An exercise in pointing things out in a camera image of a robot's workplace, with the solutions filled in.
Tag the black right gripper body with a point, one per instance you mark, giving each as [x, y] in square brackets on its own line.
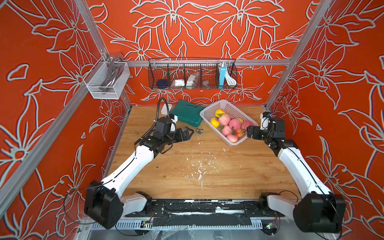
[259, 134]

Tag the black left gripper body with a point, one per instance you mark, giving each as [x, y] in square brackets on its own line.
[174, 137]

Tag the pink red peach front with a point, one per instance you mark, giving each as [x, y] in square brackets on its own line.
[246, 124]

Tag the red orange peach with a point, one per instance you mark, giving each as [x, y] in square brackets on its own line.
[240, 133]

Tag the yellow peach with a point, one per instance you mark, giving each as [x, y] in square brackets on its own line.
[219, 113]
[215, 122]

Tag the pink peach with leaf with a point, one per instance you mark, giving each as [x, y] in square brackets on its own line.
[226, 130]

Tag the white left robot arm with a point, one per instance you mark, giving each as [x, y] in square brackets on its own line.
[103, 201]

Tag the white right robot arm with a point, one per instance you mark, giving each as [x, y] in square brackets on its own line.
[318, 210]

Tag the white plastic basket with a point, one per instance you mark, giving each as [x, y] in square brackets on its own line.
[209, 113]

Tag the white packet in basket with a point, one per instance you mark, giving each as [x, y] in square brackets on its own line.
[178, 83]

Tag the clear bag in basket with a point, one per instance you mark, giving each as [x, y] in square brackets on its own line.
[192, 81]

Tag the green plastic tool case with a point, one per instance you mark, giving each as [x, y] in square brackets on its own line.
[188, 113]

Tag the small white box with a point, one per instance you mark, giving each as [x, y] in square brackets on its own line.
[166, 109]

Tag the dark round object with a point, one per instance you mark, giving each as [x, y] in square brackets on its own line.
[162, 84]

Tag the light blue box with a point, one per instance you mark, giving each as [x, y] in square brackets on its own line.
[222, 73]

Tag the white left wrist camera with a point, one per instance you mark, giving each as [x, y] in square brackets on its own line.
[174, 120]

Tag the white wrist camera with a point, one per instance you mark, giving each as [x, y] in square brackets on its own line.
[174, 120]
[265, 120]

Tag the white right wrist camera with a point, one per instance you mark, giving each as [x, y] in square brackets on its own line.
[265, 120]

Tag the black wire wall basket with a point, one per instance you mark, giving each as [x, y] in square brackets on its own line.
[182, 68]

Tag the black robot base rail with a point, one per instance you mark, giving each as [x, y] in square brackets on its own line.
[207, 213]

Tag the clear plastic wall bin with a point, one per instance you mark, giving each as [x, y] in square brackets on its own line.
[108, 79]

